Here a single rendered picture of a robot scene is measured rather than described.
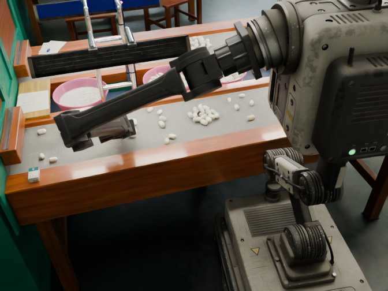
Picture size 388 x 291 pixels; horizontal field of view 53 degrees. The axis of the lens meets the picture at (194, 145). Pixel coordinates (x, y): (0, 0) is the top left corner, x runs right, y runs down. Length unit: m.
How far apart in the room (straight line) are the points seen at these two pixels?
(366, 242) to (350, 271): 0.75
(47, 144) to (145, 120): 0.43
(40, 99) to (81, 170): 0.56
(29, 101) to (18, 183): 0.54
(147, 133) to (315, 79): 0.97
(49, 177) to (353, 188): 1.81
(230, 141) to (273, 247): 0.45
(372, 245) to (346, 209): 0.26
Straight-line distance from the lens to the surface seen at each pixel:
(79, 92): 2.08
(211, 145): 1.58
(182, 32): 2.52
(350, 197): 2.57
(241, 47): 0.90
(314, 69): 0.87
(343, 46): 0.87
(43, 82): 2.12
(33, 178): 1.55
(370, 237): 2.40
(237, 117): 1.78
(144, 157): 1.54
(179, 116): 1.78
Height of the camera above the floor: 1.78
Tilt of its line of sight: 40 degrees down
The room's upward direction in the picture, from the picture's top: 2 degrees counter-clockwise
